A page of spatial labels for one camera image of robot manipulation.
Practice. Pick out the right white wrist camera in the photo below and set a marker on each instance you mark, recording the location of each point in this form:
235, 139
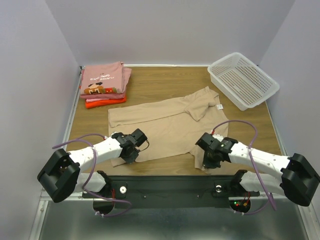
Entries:
217, 136

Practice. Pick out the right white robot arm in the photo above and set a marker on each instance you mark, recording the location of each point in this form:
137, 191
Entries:
289, 176

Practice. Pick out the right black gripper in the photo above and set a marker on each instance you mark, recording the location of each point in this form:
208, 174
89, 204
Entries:
208, 161

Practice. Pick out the orange folded t-shirt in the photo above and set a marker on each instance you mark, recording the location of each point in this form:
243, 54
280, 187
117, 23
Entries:
96, 104

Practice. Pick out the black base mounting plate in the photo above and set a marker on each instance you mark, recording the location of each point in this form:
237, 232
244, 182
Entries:
177, 191

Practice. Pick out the pink printed folded t-shirt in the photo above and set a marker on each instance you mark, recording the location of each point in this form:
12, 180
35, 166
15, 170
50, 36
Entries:
101, 79

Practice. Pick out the beige t-shirt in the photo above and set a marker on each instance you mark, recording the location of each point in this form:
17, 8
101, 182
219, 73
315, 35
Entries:
172, 126

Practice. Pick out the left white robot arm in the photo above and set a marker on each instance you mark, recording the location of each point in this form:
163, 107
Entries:
71, 172

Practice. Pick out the dark pink folded t-shirt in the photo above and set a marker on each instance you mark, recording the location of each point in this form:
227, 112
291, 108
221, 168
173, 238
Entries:
103, 96

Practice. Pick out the light pink folded t-shirt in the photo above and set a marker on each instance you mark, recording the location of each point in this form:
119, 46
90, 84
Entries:
96, 100

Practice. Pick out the white plastic basket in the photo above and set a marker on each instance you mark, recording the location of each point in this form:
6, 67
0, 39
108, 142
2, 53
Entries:
242, 81

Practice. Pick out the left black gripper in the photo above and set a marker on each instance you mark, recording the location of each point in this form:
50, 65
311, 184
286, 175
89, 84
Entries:
132, 158

